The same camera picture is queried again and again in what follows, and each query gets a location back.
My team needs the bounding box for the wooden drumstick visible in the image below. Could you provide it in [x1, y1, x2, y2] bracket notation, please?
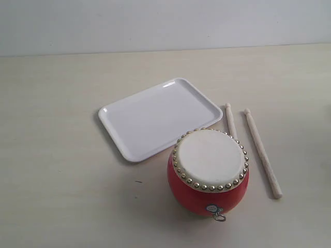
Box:
[225, 103, 237, 139]
[244, 108, 283, 199]

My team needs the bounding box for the small red drum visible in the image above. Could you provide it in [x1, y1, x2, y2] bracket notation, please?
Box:
[167, 128, 249, 222]

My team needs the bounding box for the white rectangular plastic tray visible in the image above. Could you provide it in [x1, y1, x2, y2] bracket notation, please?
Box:
[98, 78, 223, 163]

